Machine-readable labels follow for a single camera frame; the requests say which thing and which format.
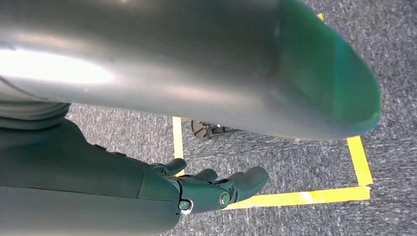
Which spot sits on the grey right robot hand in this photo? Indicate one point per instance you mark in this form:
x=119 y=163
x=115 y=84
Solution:
x=81 y=192

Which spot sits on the black caster wheel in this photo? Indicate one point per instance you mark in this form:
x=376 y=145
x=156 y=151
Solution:
x=203 y=130

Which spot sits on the silver robot body shell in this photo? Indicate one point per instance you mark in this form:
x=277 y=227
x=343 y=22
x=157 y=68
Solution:
x=195 y=58

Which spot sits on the yellow floor tape frame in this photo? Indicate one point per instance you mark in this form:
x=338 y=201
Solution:
x=309 y=196

